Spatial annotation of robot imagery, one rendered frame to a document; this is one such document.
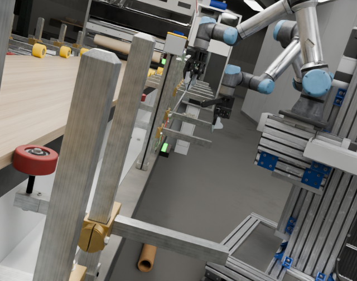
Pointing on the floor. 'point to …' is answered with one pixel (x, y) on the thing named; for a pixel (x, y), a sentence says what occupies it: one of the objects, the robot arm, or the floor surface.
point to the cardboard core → (146, 257)
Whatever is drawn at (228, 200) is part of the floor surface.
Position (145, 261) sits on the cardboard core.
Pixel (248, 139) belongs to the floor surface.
